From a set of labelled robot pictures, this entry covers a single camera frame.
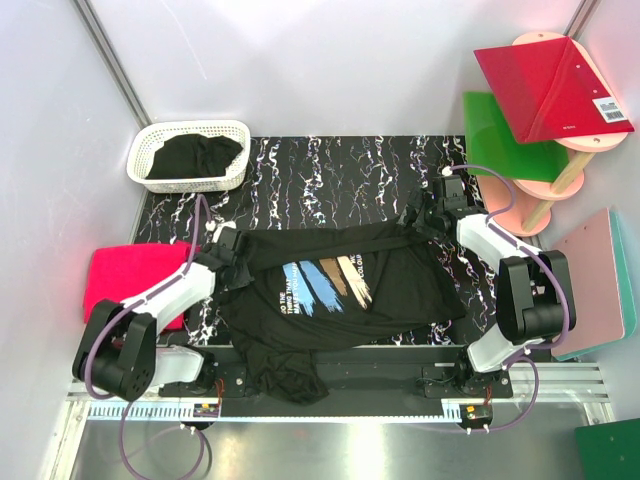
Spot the black printed t-shirt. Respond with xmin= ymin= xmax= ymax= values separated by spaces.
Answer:
xmin=219 ymin=219 xmax=466 ymax=405

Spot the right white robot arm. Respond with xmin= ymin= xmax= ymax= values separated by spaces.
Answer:
xmin=399 ymin=175 xmax=576 ymax=397

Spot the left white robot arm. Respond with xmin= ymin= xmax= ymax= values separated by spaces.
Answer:
xmin=71 ymin=224 xmax=252 ymax=402

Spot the pink wooden tiered shelf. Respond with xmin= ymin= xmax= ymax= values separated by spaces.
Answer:
xmin=495 ymin=31 xmax=630 ymax=237

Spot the green plastic sheet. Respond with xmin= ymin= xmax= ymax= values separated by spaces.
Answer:
xmin=462 ymin=92 xmax=569 ymax=182

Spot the black shirt in basket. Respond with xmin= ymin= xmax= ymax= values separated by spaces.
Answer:
xmin=146 ymin=134 xmax=243 ymax=180

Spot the black marble pattern mat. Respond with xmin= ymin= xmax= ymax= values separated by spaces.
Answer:
xmin=99 ymin=134 xmax=554 ymax=347

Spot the folded pink t-shirt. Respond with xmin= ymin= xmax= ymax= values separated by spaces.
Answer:
xmin=83 ymin=241 xmax=191 ymax=324

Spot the white plastic laundry basket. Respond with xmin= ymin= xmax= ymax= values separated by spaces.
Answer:
xmin=126 ymin=120 xmax=251 ymax=194

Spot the red plastic folder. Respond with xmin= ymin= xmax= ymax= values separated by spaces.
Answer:
xmin=474 ymin=33 xmax=634 ymax=144

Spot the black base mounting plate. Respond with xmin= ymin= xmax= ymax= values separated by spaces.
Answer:
xmin=158 ymin=344 xmax=514 ymax=419

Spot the pink clipboard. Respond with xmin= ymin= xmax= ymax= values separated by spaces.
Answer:
xmin=548 ymin=208 xmax=628 ymax=357

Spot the teal board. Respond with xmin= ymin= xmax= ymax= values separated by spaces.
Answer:
xmin=552 ymin=209 xmax=639 ymax=363

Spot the dark green board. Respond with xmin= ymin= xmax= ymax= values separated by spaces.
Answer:
xmin=575 ymin=419 xmax=640 ymax=480

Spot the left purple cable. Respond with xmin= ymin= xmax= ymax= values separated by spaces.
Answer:
xmin=82 ymin=193 xmax=221 ymax=479

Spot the purple cable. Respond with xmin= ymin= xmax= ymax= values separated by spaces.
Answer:
xmin=82 ymin=193 xmax=221 ymax=479
xmin=442 ymin=163 xmax=576 ymax=435

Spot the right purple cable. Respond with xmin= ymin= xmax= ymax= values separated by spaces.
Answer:
xmin=442 ymin=163 xmax=576 ymax=435

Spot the aluminium rail frame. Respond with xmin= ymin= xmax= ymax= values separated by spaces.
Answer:
xmin=45 ymin=363 xmax=614 ymax=479

